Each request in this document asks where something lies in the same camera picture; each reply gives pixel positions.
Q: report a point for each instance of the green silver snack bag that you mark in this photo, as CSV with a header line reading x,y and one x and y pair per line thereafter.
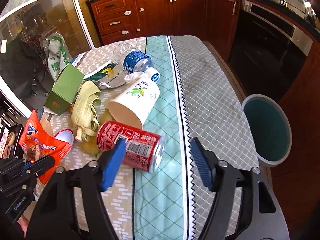
x,y
108,75

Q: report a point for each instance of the red soda can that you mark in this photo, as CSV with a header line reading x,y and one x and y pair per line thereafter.
x,y
144,150

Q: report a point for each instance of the built-in black oven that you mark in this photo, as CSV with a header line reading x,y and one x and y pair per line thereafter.
x,y
268,51

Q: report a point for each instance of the green cardboard box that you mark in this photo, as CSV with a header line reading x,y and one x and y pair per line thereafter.
x,y
64,90

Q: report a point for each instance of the orange red snack wrapper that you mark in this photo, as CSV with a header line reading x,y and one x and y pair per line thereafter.
x,y
37,144

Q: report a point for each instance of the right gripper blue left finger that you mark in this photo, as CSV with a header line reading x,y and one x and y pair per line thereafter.
x,y
113,164

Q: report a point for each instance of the white green plastic bag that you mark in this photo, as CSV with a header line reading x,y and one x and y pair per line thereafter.
x,y
57,52

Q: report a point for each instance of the teal trash bin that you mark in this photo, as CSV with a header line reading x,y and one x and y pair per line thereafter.
x,y
270,129

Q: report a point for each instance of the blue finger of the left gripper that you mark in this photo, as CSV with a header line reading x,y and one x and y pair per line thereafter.
x,y
27,168
42,165

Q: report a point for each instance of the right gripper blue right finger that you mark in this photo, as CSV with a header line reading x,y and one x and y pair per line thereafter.
x,y
202,164

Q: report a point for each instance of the yellow fruit peel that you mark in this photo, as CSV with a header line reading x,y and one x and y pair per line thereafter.
x,y
90,147

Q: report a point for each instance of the clear plastic water bottle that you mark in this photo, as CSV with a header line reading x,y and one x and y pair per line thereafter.
x,y
134,60

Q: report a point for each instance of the white paper cup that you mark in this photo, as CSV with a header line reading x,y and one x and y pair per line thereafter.
x,y
133,106

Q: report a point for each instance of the wooden kitchen cabinets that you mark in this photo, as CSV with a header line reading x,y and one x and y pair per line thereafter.
x,y
210,20

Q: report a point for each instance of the glass sliding door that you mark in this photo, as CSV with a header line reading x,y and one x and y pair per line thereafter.
x,y
25,77

